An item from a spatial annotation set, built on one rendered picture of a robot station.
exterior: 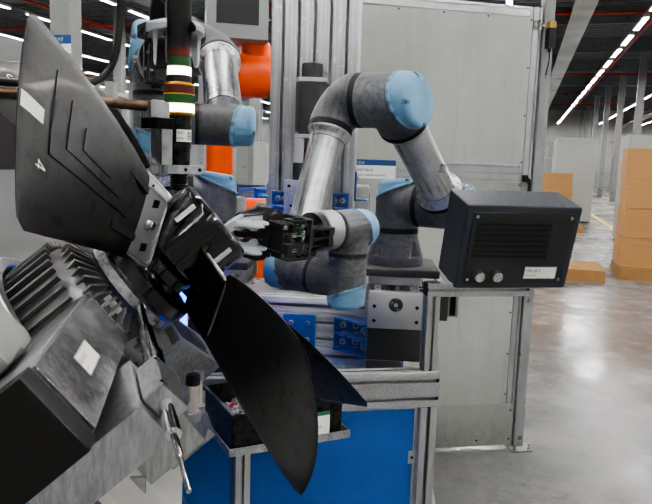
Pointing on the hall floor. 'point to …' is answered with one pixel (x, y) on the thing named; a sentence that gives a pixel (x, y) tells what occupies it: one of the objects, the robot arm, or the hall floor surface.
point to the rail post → (424, 464)
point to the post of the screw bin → (240, 479)
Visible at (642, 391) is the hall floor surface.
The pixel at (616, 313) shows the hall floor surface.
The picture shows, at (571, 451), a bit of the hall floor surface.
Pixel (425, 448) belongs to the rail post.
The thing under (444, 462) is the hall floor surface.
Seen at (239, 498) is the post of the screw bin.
